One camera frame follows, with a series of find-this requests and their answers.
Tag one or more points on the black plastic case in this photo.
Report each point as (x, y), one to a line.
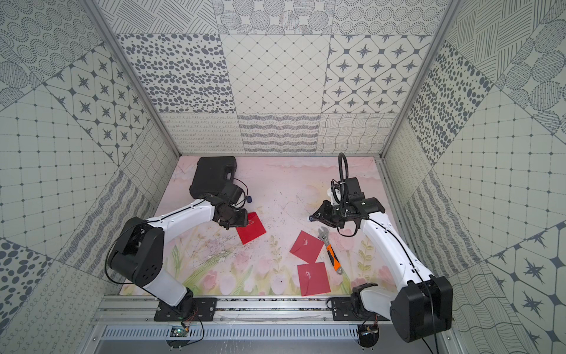
(212, 174)

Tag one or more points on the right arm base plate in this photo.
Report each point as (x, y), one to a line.
(350, 309)

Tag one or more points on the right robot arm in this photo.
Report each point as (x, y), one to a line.
(412, 279)

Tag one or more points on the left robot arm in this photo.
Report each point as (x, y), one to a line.
(138, 253)

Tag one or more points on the orange adjustable wrench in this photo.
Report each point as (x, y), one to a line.
(323, 235)

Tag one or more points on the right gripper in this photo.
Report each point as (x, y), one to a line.
(324, 216)

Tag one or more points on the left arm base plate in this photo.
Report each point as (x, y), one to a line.
(202, 308)

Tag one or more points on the circuit board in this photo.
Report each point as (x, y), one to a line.
(368, 335)
(178, 338)

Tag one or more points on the aluminium mounting rail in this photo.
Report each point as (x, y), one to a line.
(140, 310)

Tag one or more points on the right circuit board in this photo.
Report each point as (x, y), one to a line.
(368, 335)

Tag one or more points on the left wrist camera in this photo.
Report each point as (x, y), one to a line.
(232, 194)

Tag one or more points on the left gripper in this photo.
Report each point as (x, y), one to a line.
(236, 217)

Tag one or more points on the left circuit board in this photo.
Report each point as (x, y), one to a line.
(178, 338)

